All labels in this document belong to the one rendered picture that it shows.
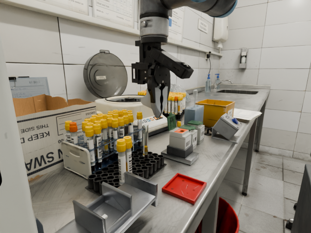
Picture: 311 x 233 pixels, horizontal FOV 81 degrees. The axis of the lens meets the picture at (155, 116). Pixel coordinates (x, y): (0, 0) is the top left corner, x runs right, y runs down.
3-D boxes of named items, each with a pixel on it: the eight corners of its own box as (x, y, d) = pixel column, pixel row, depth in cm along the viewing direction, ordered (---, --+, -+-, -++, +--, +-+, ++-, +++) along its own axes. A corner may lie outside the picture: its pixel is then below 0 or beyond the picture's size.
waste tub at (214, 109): (224, 130, 73) (226, 106, 71) (193, 125, 81) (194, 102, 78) (233, 123, 84) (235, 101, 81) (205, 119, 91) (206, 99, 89)
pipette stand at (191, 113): (197, 137, 65) (199, 110, 63) (179, 134, 69) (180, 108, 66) (206, 130, 74) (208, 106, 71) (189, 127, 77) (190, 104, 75)
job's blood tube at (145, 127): (146, 164, 46) (146, 126, 43) (141, 163, 46) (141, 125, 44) (149, 162, 47) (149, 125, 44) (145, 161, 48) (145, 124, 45)
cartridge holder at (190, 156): (190, 165, 46) (191, 152, 45) (160, 156, 51) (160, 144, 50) (198, 157, 50) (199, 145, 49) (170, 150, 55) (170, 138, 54)
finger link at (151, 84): (156, 101, 52) (157, 69, 50) (161, 101, 51) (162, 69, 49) (146, 103, 48) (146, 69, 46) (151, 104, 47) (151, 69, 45)
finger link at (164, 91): (151, 113, 58) (151, 83, 55) (167, 116, 54) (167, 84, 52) (145, 115, 55) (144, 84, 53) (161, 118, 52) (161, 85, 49)
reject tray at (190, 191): (194, 205, 33) (194, 201, 32) (161, 191, 36) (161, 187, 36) (206, 185, 38) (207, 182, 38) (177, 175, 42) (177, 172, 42)
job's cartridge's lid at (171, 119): (168, 113, 48) (166, 113, 48) (170, 131, 48) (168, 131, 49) (175, 111, 51) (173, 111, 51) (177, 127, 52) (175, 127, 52)
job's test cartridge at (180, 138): (184, 157, 47) (185, 134, 46) (168, 153, 50) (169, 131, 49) (190, 151, 51) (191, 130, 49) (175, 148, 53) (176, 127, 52)
